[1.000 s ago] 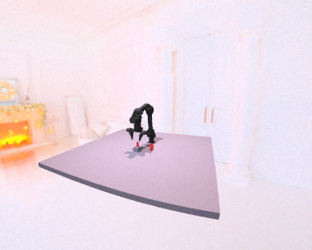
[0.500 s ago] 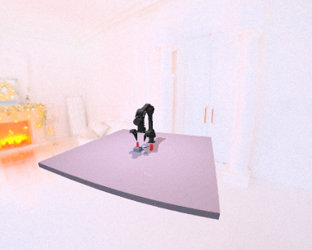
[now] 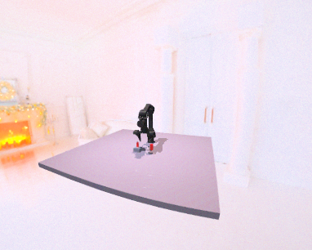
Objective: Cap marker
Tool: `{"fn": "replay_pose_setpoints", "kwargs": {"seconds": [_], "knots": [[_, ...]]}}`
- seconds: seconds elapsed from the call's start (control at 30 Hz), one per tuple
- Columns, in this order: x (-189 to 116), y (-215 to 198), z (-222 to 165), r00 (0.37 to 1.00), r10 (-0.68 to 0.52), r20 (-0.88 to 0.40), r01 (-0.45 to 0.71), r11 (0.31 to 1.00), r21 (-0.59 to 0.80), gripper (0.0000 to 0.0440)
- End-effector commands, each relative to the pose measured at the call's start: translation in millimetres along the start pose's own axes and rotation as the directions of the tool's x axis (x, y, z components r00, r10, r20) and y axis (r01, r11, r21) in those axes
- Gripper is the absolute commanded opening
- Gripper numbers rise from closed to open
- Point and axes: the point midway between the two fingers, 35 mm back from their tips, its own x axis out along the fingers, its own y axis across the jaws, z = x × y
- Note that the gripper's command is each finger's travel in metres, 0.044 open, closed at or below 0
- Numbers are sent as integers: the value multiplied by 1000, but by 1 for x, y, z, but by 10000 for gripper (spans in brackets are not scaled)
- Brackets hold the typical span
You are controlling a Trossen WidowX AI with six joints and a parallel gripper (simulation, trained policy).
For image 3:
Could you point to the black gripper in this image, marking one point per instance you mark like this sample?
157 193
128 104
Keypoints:
143 130

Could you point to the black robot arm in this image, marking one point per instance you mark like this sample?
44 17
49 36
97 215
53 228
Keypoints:
148 110

